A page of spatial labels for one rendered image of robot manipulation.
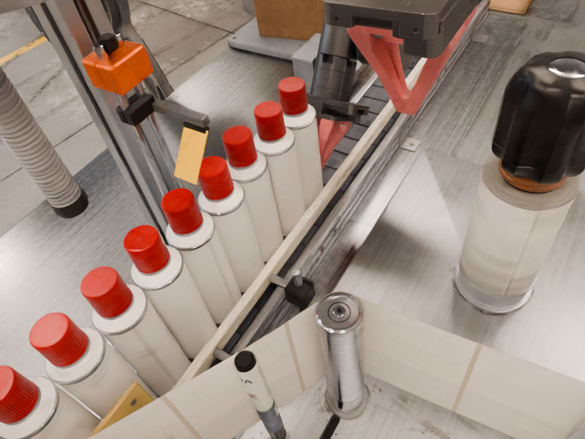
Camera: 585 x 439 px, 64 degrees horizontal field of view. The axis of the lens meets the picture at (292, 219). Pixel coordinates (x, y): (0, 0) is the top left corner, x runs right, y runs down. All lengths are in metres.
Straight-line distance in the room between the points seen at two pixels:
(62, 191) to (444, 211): 0.49
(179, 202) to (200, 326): 0.15
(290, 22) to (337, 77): 0.50
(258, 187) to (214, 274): 0.11
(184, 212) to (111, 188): 0.47
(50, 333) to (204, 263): 0.16
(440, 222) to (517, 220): 0.22
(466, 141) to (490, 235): 0.40
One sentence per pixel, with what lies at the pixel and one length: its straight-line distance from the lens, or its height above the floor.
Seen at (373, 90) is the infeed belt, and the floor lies 0.88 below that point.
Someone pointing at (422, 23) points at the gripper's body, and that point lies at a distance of 0.26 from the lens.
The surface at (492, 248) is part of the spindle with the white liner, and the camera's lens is 0.53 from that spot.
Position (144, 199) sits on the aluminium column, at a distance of 0.66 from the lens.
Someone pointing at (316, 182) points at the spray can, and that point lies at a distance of 0.66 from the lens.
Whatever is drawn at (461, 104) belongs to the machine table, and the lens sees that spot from 0.98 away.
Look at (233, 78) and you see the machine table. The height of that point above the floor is 0.83.
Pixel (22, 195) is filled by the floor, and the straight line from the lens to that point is 2.48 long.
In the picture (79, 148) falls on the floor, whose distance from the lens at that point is 2.59.
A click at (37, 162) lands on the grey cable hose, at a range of 0.47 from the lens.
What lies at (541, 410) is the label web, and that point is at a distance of 0.45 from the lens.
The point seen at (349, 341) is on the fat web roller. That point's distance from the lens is 0.39.
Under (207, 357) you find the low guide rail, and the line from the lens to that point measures 0.56.
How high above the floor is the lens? 1.40
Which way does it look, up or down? 49 degrees down
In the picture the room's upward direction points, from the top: 10 degrees counter-clockwise
